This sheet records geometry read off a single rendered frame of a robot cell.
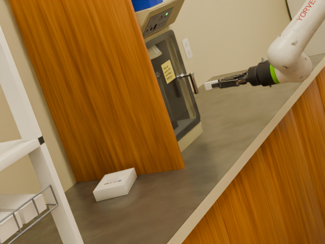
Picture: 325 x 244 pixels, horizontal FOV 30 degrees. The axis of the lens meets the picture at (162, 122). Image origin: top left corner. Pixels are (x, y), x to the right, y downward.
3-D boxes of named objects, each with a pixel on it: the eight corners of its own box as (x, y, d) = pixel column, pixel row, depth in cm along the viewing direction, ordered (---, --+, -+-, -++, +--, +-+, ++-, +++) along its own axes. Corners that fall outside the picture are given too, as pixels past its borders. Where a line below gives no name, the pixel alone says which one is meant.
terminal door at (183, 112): (167, 149, 227) (134, 48, 218) (200, 121, 252) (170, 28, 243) (169, 149, 227) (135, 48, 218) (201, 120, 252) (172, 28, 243)
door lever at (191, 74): (189, 94, 246) (186, 96, 244) (182, 72, 244) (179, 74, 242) (200, 92, 243) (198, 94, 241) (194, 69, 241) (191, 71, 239)
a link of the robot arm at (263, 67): (275, 89, 222) (282, 82, 230) (266, 58, 220) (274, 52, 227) (259, 92, 225) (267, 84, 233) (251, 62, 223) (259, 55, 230)
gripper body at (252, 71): (261, 62, 230) (239, 67, 235) (254, 68, 223) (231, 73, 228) (266, 81, 232) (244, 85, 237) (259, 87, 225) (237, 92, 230)
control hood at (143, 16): (130, 43, 217) (121, 17, 215) (169, 23, 244) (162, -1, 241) (157, 37, 211) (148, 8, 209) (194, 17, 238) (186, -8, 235)
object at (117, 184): (96, 202, 212) (92, 191, 212) (108, 184, 227) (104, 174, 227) (127, 194, 209) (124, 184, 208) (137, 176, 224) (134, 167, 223)
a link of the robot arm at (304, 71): (317, 83, 220) (316, 55, 224) (305, 71, 210) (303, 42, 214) (281, 90, 227) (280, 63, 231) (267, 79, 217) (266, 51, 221)
